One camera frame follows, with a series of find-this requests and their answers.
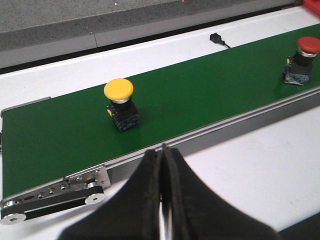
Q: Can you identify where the green conveyor belt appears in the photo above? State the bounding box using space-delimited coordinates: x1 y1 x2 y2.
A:
2 25 320 197

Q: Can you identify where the grey stone slab left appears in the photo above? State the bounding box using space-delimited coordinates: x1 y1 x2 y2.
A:
0 0 295 51

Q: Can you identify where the aluminium conveyor side rail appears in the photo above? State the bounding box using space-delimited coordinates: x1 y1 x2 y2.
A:
67 86 320 181

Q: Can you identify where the silver pulley bracket plate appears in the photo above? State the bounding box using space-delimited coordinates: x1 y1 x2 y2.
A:
0 165 111 209

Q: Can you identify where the black sensor on frame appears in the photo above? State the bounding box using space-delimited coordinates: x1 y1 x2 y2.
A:
209 33 231 49

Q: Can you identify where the orange red object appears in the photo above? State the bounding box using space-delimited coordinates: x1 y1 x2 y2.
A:
303 0 320 17

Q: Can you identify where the white panel under slab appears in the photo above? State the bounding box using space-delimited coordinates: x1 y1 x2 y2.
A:
0 0 299 68

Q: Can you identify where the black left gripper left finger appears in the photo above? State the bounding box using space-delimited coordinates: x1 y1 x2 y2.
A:
58 150 161 240

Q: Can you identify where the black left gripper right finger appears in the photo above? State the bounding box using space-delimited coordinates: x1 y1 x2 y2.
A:
160 145 281 240

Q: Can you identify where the white conveyor frame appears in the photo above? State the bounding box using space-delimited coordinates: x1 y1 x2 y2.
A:
0 6 320 109

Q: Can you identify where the black drive belt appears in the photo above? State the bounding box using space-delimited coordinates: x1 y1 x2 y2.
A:
0 185 105 225

